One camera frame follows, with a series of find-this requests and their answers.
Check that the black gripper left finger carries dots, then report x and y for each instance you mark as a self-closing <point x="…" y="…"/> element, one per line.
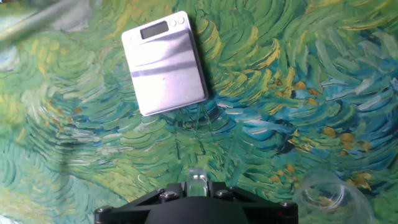
<point x="124" y="214"/>

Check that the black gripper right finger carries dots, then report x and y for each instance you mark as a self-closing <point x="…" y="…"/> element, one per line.
<point x="270" y="214"/>

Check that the clear plastic cup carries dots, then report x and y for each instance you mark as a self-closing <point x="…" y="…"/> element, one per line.
<point x="329" y="186"/>

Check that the green blue painted tablecloth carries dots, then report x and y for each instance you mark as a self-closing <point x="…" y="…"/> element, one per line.
<point x="93" y="124"/>

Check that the silver digital pocket scale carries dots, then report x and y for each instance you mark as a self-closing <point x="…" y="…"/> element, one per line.
<point x="164" y="68"/>

